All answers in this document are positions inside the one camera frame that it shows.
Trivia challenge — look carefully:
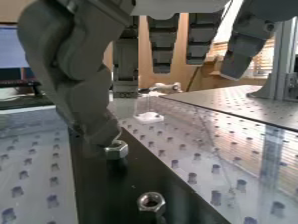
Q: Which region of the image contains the metal frame post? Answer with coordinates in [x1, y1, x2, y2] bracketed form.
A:
[247, 19, 298, 103]

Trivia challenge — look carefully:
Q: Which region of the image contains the medium metal nut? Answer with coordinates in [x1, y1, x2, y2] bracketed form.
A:
[135, 191, 167, 215]

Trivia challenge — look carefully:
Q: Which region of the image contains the clear box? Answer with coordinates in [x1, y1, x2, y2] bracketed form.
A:
[0, 94, 298, 224]

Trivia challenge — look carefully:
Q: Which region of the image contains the large metal nut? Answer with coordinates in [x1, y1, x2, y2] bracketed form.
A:
[102, 139, 130, 161]

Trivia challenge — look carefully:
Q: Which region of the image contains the computer screen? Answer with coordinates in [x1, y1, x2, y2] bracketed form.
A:
[0, 25, 32, 70]

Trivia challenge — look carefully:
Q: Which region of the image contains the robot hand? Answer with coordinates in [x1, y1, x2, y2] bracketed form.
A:
[16, 0, 298, 149]

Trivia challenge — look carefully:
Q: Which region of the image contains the small white square plate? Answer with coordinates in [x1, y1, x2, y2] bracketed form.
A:
[133, 111, 166, 125]

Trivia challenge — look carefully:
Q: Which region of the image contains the black plate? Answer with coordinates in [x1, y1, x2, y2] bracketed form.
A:
[68, 128, 233, 224]

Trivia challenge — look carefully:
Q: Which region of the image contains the small white jointed device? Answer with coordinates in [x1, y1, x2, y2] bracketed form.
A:
[147, 81, 183, 95]

